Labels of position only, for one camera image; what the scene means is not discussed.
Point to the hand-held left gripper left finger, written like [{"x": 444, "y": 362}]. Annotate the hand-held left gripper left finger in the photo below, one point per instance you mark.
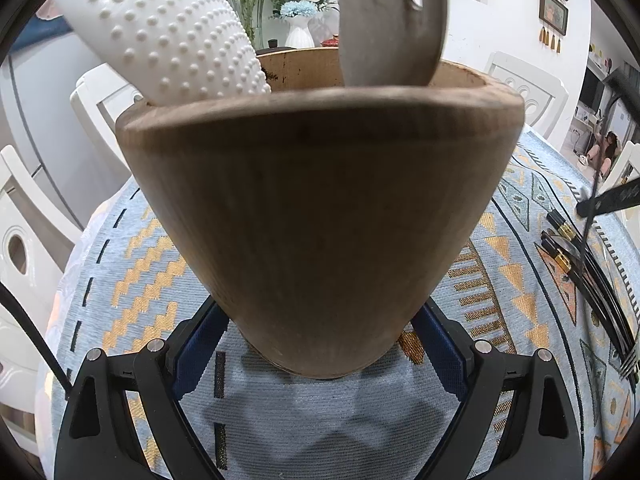
[{"x": 197, "y": 355}]

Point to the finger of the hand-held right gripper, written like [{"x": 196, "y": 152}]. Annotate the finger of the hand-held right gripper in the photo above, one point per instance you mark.
[{"x": 610, "y": 199}]

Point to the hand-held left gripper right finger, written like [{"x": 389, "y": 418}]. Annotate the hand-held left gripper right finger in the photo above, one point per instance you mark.
[{"x": 445, "y": 360}]

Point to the black chopstick gold band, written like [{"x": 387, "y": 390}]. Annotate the black chopstick gold band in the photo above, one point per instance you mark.
[
  {"x": 588, "y": 230},
  {"x": 556, "y": 221},
  {"x": 550, "y": 252}
]

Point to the dark metal spoon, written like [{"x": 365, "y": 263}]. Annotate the dark metal spoon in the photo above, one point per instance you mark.
[{"x": 570, "y": 249}]

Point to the steel fork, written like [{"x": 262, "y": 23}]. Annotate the steel fork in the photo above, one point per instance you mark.
[{"x": 629, "y": 367}]

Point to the wooden utensil holder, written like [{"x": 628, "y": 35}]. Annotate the wooden utensil holder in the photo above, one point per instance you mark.
[{"x": 310, "y": 220}]

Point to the white rice spoon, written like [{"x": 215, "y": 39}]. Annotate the white rice spoon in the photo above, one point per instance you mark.
[{"x": 165, "y": 25}]

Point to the white dining chair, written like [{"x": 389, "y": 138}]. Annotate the white dining chair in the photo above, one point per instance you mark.
[
  {"x": 627, "y": 160},
  {"x": 95, "y": 105},
  {"x": 540, "y": 90},
  {"x": 30, "y": 220}
]

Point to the television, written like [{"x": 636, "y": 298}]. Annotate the television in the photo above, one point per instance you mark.
[{"x": 592, "y": 90}]

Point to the blue patterned tablecloth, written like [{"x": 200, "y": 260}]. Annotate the blue patterned tablecloth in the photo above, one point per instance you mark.
[{"x": 310, "y": 425}]

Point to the hanging tassel ornaments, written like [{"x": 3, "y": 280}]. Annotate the hanging tassel ornaments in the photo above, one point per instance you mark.
[{"x": 546, "y": 37}]

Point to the white refrigerator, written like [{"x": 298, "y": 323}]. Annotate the white refrigerator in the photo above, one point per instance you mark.
[{"x": 45, "y": 110}]

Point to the red bowl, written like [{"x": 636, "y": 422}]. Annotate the red bowl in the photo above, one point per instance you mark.
[{"x": 331, "y": 41}]

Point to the white vase with flowers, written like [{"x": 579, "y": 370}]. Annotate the white vase with flowers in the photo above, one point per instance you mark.
[{"x": 299, "y": 35}]

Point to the glass vase with green stems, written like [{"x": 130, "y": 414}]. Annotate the glass vase with green stems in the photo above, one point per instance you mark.
[{"x": 250, "y": 10}]

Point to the blue cloth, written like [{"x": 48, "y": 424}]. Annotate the blue cloth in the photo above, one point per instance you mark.
[{"x": 45, "y": 30}]

